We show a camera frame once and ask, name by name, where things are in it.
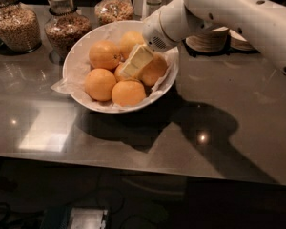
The glass jar of grains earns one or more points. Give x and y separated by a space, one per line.
19 27

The glass jar brown cereal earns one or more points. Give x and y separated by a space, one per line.
66 26

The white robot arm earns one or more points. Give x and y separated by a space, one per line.
261 22

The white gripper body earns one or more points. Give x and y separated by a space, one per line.
153 32

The small orange centre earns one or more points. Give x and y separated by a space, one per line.
118 75

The short stack paper bowls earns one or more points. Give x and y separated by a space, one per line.
239 43

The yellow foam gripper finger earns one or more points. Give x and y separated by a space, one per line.
140 56

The white paper bowl liner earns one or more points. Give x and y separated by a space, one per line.
76 67

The white oval bowl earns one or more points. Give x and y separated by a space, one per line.
168 80

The glass jar mixed cereal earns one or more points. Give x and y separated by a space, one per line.
108 11

